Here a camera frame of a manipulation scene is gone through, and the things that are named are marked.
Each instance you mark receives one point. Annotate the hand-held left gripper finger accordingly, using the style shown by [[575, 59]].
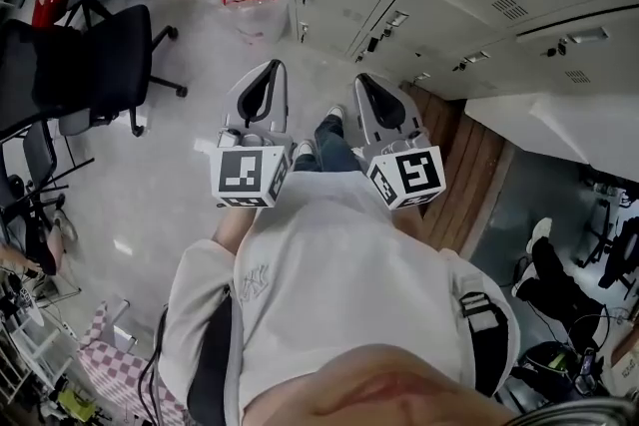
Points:
[[282, 105], [234, 107]]

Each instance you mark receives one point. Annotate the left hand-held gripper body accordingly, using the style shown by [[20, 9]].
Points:
[[239, 174]]

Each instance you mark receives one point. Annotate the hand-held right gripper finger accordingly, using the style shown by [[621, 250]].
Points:
[[364, 120], [412, 117]]

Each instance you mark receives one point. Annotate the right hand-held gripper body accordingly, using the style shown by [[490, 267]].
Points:
[[417, 174]]

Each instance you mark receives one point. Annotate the grey metal locker cabinet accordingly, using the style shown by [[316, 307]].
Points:
[[439, 30]]

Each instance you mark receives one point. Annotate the person's left forearm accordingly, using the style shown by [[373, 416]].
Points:
[[234, 229]]

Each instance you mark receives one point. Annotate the person's right white shoe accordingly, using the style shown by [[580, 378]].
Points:
[[335, 111]]

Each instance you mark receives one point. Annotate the person's white shoe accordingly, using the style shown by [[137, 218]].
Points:
[[303, 147], [335, 111]]

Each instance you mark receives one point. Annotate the person's blue jeans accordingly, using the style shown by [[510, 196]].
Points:
[[334, 149]]

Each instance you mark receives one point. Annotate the person's left white shoe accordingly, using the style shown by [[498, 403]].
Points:
[[303, 147]]

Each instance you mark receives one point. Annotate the wooden pallet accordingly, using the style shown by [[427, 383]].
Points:
[[464, 174]]

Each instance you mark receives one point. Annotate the person's white shirt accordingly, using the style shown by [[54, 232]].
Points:
[[339, 274]]

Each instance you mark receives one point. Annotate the white table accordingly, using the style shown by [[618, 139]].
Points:
[[549, 125]]

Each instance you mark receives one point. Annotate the black office chair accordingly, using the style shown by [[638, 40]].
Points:
[[75, 65]]

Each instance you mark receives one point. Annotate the grey folding chair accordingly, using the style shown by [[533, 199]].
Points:
[[40, 149]]

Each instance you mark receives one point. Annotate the person's face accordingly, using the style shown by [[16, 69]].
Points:
[[379, 389]]

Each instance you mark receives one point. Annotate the black wheeled equipment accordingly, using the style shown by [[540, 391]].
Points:
[[624, 254]]

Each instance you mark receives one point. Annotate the pink checkered cloth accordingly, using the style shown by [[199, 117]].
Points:
[[115, 364]]

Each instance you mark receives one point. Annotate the grey head camera mount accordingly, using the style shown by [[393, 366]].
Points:
[[599, 414]]

